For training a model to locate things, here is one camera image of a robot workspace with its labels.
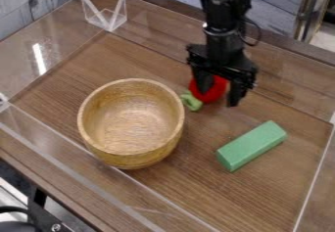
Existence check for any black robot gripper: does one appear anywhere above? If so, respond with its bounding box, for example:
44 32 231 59
186 28 257 107

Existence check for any red knitted strawberry fruit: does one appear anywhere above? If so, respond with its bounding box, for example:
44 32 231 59
180 75 228 112

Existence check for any green rectangular block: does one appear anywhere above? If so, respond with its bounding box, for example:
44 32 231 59
216 120 288 172

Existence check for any round wooden bowl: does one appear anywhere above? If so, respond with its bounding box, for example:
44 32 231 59
77 78 185 169

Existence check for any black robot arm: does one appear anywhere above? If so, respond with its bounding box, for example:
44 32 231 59
185 0 259 107

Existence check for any metal table leg background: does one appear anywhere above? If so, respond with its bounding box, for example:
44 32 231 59
293 0 329 43

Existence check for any clear acrylic corner bracket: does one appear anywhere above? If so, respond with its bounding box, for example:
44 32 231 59
81 0 126 32

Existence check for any black cable lower left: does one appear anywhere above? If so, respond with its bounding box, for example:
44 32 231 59
0 206 33 232

